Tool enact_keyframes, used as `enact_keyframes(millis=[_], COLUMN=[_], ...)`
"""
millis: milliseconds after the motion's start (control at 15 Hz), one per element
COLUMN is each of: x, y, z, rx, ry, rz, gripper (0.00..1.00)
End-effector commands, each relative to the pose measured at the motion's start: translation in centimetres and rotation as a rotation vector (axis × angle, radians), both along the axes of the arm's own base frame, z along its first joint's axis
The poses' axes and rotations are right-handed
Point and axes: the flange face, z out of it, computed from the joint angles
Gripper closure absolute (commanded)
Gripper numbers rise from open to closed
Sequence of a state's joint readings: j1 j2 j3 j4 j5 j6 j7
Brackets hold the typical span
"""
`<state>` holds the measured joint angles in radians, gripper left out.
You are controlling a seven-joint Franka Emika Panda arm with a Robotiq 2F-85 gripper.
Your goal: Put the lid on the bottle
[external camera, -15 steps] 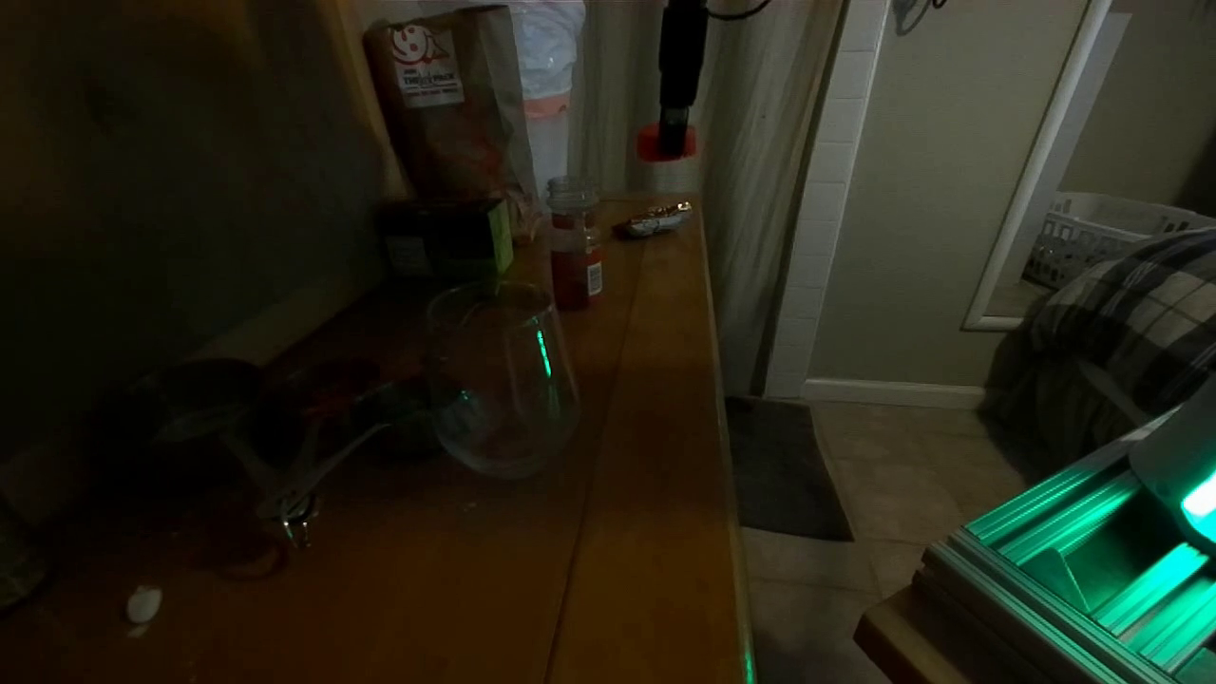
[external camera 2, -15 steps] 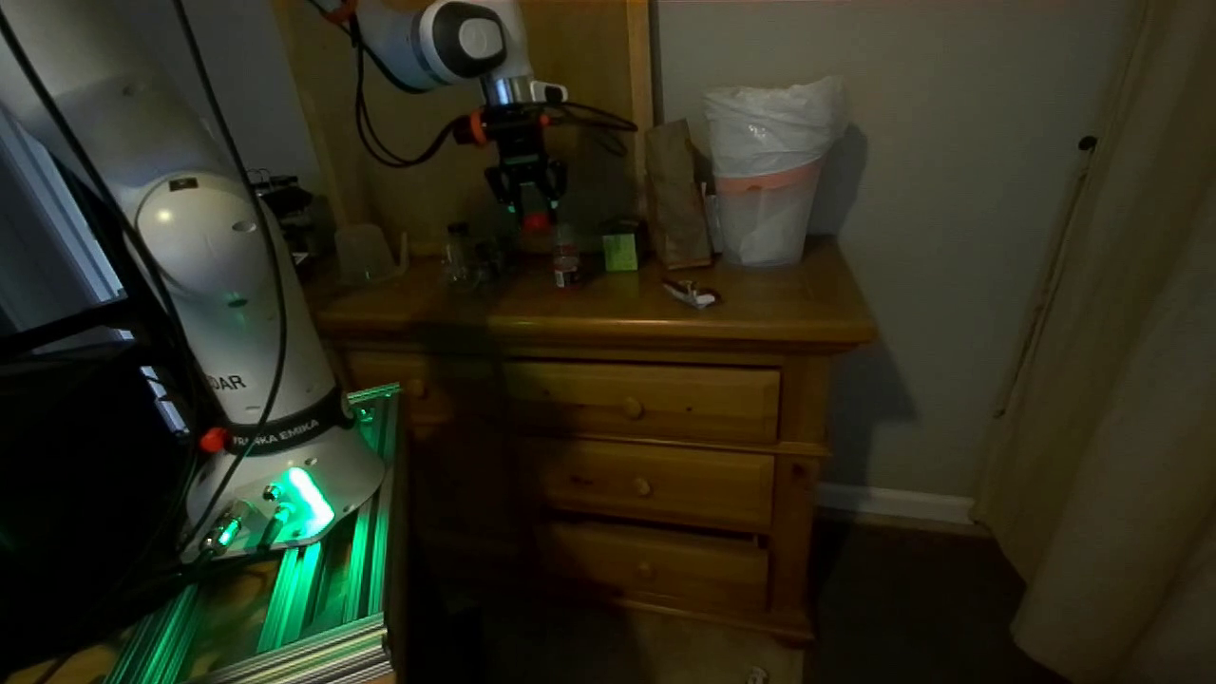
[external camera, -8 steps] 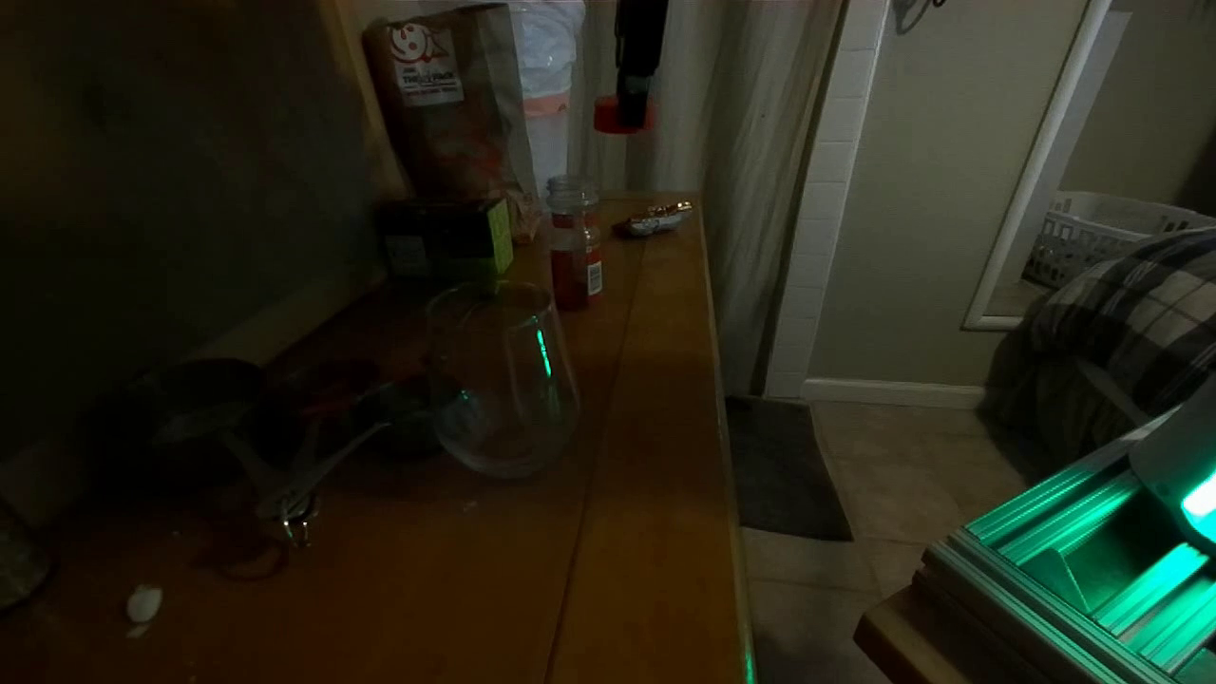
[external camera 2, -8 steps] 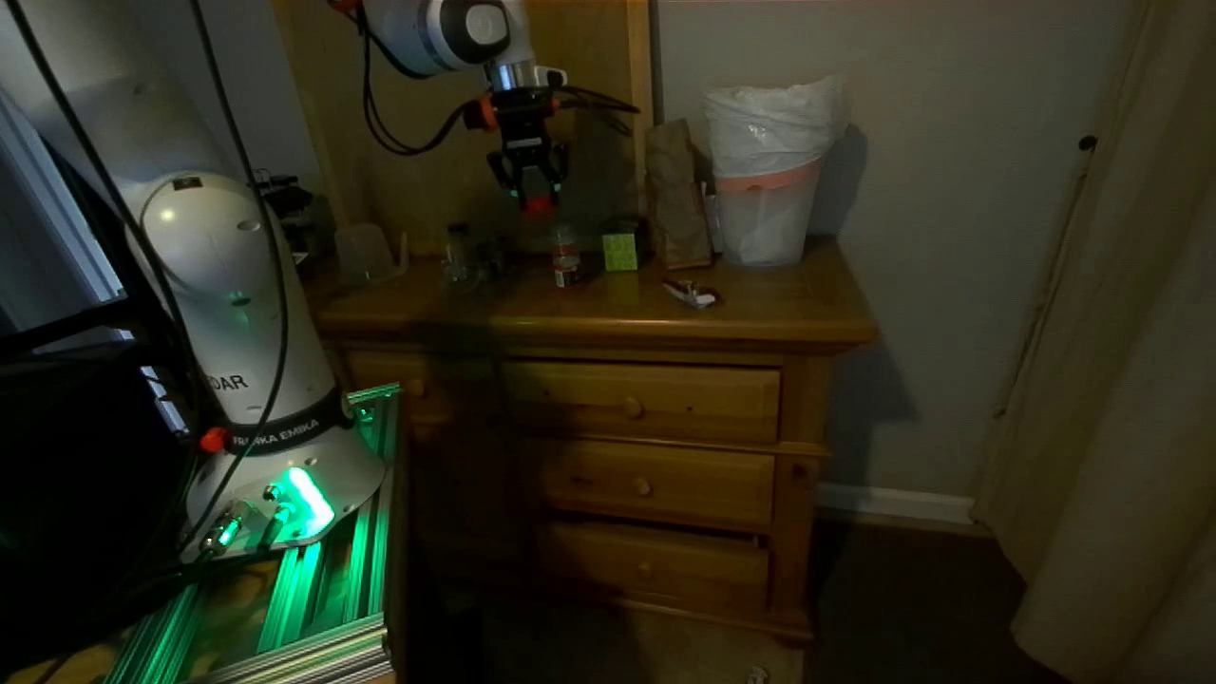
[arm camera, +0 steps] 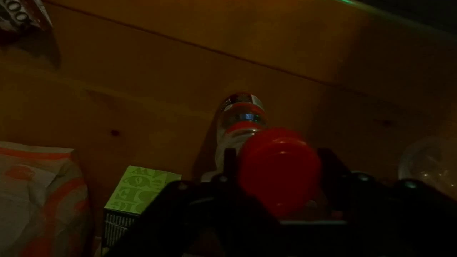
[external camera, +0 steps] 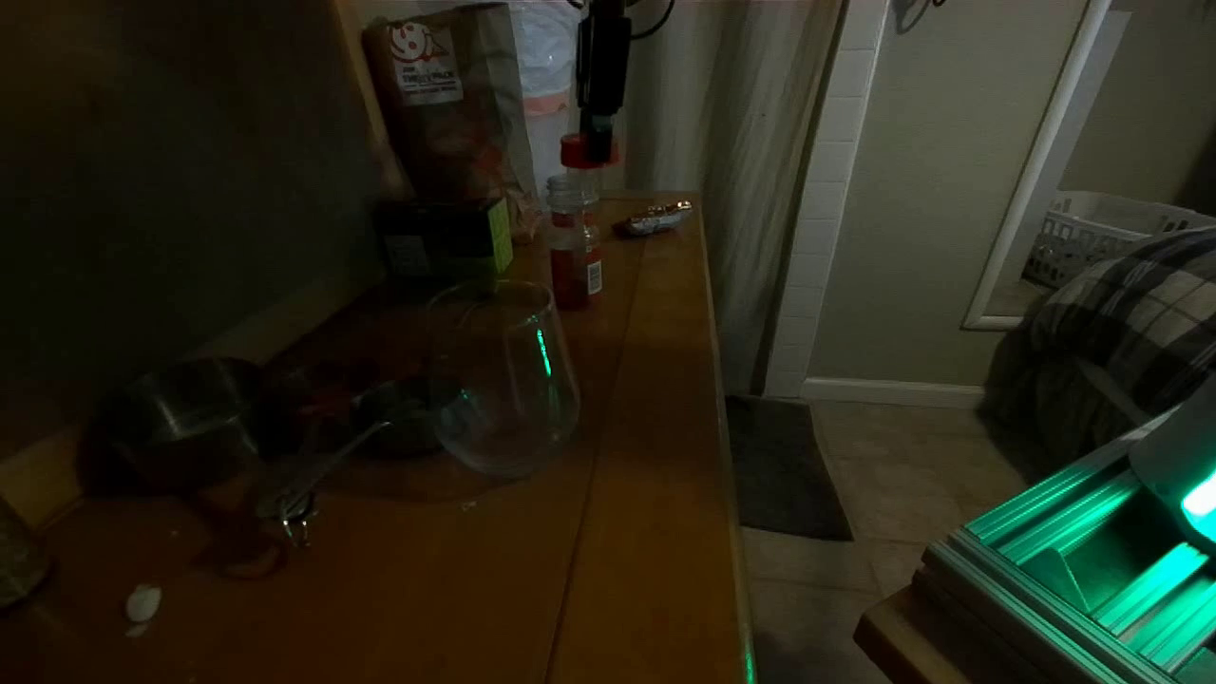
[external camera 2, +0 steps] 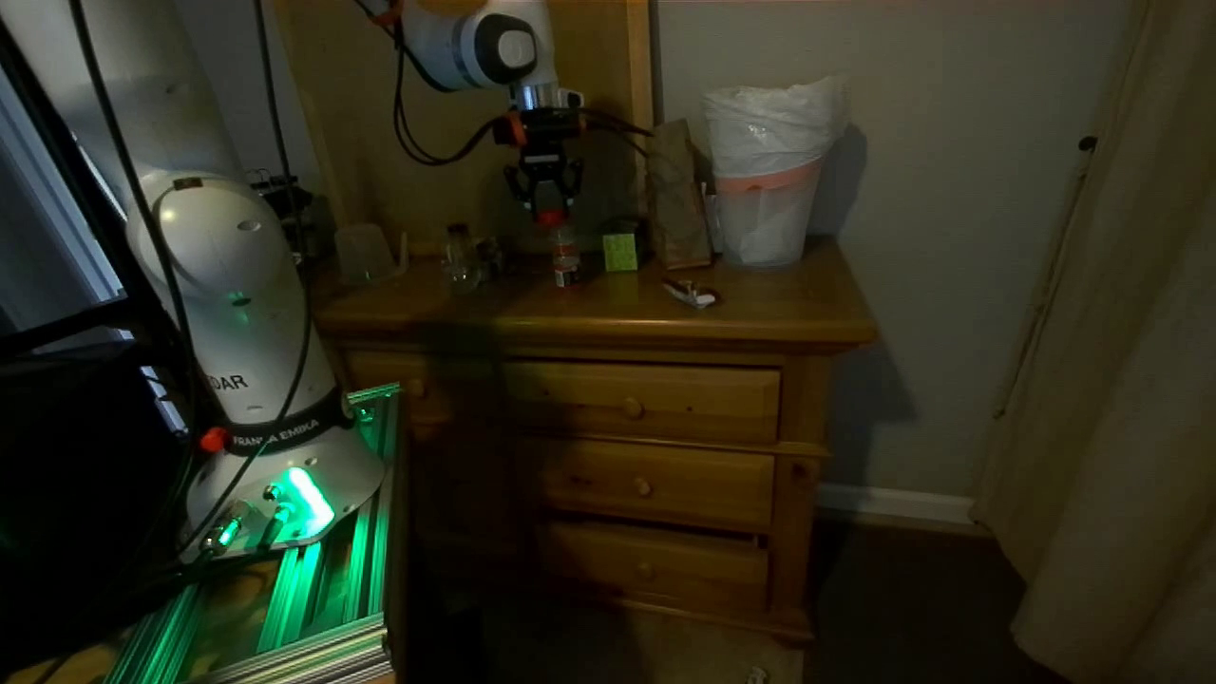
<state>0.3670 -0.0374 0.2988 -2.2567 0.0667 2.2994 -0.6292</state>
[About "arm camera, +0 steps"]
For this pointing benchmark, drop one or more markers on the red white candy wrapper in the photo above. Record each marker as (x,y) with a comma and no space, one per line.
(19,13)

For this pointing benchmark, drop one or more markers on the clear glass jar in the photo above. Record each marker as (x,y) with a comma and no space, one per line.
(426,164)

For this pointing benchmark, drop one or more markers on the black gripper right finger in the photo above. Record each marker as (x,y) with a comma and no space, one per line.
(394,218)

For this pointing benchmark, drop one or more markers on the red bottle lid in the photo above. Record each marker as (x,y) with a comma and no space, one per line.
(280,168)

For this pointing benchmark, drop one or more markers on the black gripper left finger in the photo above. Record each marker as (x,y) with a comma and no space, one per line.
(190,218)

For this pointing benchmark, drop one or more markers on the brown paper bag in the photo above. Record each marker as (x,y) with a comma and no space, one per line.
(37,200)

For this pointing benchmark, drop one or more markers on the small green patterned box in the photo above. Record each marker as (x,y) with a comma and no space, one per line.
(137,187)

